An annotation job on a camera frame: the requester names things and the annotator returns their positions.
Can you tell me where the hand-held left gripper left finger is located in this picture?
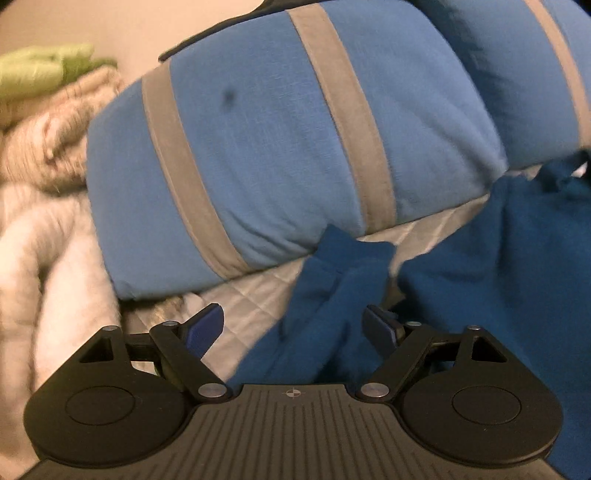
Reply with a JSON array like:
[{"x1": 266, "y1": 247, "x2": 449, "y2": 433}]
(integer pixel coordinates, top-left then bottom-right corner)
[{"x1": 78, "y1": 304, "x2": 233, "y2": 403}]

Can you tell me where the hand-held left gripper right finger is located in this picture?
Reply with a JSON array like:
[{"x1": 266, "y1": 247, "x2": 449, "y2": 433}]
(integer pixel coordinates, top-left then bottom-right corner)
[{"x1": 361, "y1": 304, "x2": 509, "y2": 400}]

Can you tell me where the dark blue t-shirt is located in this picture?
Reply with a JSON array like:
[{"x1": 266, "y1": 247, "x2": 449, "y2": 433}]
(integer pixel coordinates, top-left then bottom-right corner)
[{"x1": 226, "y1": 150, "x2": 591, "y2": 472}]

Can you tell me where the grey quilted bed cover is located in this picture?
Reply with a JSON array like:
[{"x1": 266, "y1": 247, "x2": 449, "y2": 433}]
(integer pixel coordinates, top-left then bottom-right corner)
[{"x1": 120, "y1": 166, "x2": 546, "y2": 388}]

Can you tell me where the white fluffy blanket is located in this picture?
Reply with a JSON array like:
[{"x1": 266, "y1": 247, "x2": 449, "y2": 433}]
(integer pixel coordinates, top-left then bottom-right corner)
[{"x1": 0, "y1": 185, "x2": 125, "y2": 472}]

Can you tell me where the blue grey-striped pillow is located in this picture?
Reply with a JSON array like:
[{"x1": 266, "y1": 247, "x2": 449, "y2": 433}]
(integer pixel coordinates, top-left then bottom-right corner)
[
  {"x1": 416, "y1": 0, "x2": 591, "y2": 171},
  {"x1": 87, "y1": 0, "x2": 509, "y2": 301}
]

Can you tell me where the beige fluffy blanket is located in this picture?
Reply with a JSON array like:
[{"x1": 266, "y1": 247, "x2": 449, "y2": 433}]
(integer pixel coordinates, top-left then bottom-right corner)
[{"x1": 0, "y1": 67, "x2": 125, "y2": 195}]

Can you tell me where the green cloth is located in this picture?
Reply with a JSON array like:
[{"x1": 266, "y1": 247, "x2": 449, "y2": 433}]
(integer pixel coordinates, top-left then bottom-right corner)
[{"x1": 0, "y1": 44, "x2": 116, "y2": 104}]

